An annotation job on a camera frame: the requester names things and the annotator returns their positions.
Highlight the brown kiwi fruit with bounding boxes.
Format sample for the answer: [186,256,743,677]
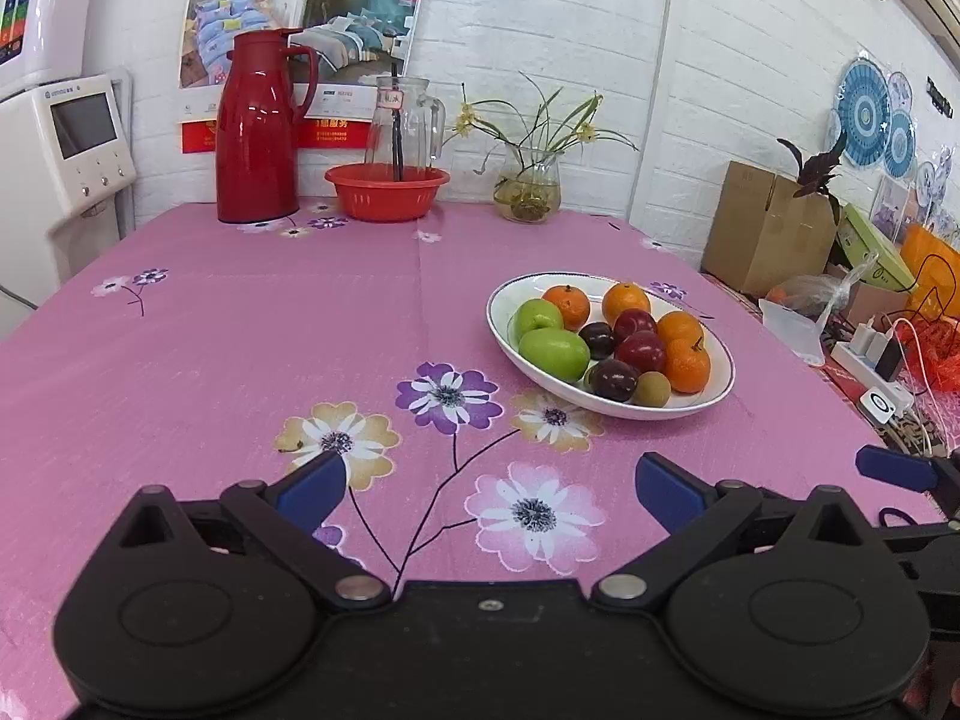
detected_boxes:
[631,371,672,408]

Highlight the large orange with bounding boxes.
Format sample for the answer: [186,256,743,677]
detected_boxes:
[664,338,711,395]

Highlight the dark purple plum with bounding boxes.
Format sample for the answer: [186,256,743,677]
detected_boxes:
[579,322,617,361]
[587,358,640,403]

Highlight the large red apple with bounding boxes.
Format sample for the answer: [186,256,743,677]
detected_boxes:
[615,330,665,374]

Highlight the white power strip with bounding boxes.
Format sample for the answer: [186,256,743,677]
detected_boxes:
[830,341,914,415]

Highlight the white oval plate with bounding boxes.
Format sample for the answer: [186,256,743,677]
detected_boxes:
[487,271,736,421]

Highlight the orange at plate right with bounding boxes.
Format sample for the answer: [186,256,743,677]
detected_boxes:
[656,310,703,346]

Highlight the dark purple plum on plate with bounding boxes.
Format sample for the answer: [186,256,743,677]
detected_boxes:
[579,322,617,361]

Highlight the pink floral tablecloth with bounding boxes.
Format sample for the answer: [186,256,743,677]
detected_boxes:
[2,205,937,718]

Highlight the white router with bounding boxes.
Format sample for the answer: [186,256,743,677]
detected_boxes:
[758,299,825,367]

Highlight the red plum on plate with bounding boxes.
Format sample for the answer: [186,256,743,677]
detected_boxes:
[613,309,658,344]

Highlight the green apple lower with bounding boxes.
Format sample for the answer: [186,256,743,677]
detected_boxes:
[519,327,590,383]

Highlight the green apple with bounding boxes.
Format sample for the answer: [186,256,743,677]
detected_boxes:
[519,327,590,383]
[512,298,565,343]

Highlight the clear plastic bag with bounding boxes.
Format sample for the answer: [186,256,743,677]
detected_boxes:
[765,252,878,320]

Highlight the smooth orange back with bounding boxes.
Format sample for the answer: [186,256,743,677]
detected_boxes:
[602,281,651,327]

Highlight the orange bag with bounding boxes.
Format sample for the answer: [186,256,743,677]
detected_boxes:
[900,223,960,322]

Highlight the mandarin orange with stem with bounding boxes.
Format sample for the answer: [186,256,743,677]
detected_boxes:
[542,284,592,332]

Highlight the green apple upper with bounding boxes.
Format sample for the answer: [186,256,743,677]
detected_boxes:
[512,298,565,343]

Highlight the green box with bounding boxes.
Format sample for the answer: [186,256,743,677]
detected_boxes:
[836,205,914,293]

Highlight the brown cardboard box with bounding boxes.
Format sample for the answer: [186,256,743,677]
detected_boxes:
[701,161,836,298]

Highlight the red plastic basin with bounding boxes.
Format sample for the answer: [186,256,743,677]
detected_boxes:
[325,163,451,223]

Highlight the dark purple leaf plant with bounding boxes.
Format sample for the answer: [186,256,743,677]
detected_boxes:
[778,130,848,223]

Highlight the glass vase with plant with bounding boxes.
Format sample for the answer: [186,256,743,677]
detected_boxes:
[443,71,640,224]

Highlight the blue decorative fan plates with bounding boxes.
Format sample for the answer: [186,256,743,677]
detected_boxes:
[827,52,958,241]

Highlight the clear glass pitcher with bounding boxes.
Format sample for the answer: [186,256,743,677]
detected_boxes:
[364,75,446,181]

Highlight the red thermos jug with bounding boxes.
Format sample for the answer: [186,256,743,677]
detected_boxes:
[215,29,319,224]

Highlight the white water dispenser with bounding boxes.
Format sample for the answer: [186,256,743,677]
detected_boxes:
[2,0,137,337]

